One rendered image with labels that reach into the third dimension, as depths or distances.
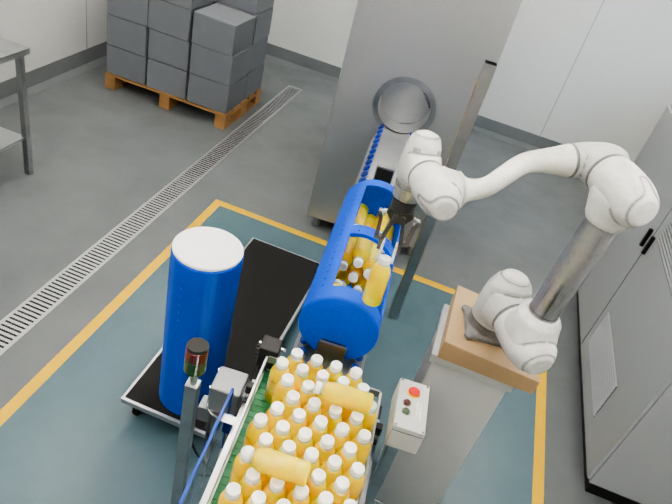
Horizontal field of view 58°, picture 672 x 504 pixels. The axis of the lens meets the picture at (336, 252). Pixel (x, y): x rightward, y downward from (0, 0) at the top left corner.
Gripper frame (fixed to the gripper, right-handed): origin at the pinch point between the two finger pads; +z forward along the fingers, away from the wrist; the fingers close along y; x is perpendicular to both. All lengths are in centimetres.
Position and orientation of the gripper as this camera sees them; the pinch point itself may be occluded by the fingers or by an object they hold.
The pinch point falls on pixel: (387, 251)
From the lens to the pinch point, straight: 190.0
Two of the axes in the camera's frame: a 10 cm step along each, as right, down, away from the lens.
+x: -2.1, 5.5, -8.1
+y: -9.5, -3.0, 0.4
